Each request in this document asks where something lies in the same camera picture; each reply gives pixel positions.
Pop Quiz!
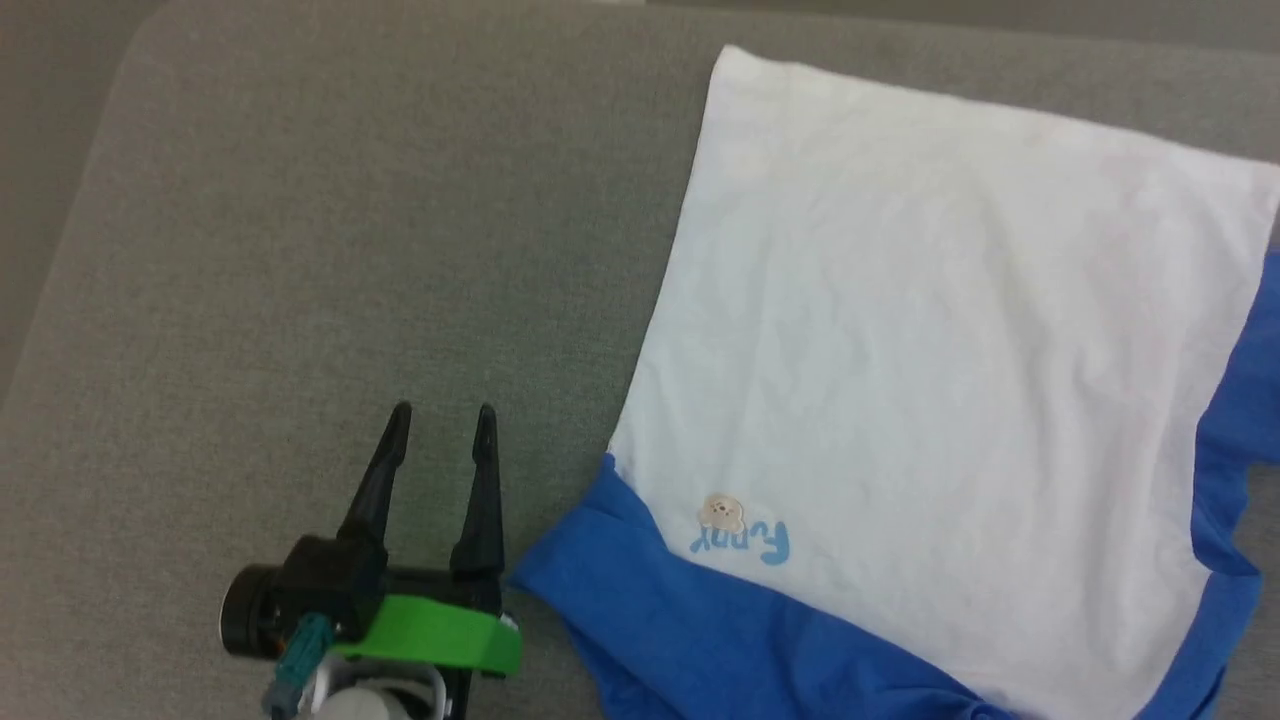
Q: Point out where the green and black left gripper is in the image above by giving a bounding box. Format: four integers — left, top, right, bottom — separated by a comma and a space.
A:
220, 402, 524, 680

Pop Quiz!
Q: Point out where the white and blue long-sleeve shirt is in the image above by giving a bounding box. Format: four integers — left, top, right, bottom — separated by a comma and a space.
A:
509, 44, 1280, 720

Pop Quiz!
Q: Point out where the teal cable connector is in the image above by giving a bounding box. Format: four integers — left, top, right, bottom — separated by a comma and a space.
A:
262, 612, 337, 720

